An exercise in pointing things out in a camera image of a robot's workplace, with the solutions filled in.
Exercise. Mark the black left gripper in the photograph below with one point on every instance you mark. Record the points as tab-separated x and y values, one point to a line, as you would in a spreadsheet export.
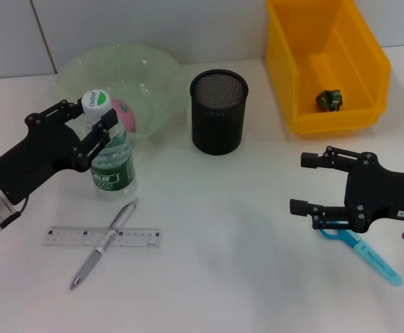
39	156

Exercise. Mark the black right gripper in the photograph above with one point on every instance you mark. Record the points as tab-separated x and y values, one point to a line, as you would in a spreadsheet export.
389	194

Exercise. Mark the pink toy peach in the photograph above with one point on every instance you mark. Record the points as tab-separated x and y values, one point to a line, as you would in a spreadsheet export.
127	116

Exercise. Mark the clear green-label plastic bottle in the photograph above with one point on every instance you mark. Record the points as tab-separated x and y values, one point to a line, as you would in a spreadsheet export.
113	173

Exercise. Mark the green plastic wrapper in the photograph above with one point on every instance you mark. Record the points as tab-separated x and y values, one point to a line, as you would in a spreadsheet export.
329	100

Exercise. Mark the translucent green fruit plate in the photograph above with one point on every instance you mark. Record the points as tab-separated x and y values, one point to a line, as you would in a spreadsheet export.
146	69

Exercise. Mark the blue scissors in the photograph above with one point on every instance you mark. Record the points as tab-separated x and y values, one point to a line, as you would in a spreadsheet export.
372	258

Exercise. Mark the black mesh pen holder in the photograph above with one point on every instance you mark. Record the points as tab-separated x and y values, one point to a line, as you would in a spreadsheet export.
217	121

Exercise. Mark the clear plastic ruler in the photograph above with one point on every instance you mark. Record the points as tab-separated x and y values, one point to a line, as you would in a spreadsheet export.
136	237

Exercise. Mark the grey ballpoint pen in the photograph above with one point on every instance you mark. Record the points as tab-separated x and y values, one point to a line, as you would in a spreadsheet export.
87	265

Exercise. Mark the yellow plastic bin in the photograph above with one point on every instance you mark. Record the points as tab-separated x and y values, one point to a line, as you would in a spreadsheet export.
344	52

